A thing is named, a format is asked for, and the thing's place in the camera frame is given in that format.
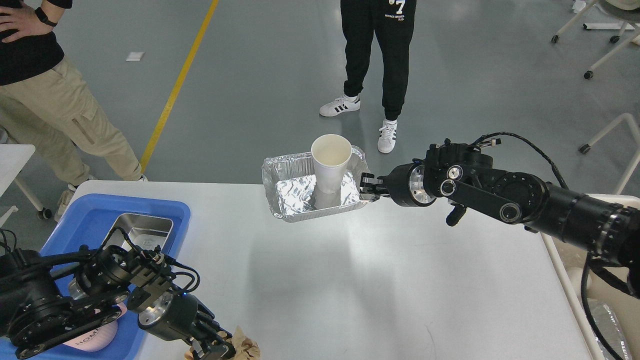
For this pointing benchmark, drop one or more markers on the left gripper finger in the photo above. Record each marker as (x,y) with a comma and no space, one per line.
(219,347)

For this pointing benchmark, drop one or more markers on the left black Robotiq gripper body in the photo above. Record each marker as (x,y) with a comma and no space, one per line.
(179,317)

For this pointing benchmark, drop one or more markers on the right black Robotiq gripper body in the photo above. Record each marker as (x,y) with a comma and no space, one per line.
(405,185)

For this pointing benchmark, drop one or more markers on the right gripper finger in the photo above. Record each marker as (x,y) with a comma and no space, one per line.
(375,193)
(369,180)

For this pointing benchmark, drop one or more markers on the brown paper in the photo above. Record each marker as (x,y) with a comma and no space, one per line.
(246,348)

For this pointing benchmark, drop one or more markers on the cream paper cup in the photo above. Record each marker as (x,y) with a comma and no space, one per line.
(330,154)

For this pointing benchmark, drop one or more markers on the pink HOME mug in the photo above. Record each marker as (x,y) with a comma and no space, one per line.
(94,340)

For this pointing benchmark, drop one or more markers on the aluminium foil tray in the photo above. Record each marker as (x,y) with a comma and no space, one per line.
(290,187)

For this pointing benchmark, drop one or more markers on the square metal tin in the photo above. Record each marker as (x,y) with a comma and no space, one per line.
(146,231)

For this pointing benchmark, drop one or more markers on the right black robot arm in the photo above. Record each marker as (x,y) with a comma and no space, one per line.
(460,172)

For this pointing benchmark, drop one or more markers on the blue plastic tray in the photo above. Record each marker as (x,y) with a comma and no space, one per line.
(87,222)

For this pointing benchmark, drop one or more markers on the beige plastic bin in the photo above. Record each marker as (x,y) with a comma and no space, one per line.
(568,262)

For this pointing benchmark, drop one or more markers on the white side table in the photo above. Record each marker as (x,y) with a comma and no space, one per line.
(13,158)

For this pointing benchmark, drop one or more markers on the foil tray inside bin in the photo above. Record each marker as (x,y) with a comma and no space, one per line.
(610,327)

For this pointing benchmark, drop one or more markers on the person in khaki trousers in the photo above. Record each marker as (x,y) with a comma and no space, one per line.
(45,102)

